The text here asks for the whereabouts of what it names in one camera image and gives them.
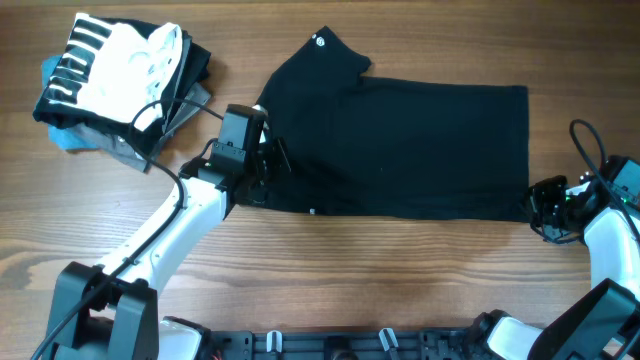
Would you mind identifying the black t-shirt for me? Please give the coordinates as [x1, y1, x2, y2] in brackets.
[246, 27, 529, 222]

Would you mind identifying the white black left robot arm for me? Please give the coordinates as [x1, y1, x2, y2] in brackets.
[33, 138, 290, 360]

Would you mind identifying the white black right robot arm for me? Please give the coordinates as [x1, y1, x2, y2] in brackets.
[463, 156, 639, 359]

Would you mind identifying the black folded garment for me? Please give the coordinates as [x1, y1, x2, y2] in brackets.
[33, 13, 211, 154]

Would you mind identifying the blue folded garment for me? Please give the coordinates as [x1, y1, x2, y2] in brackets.
[41, 55, 98, 151]

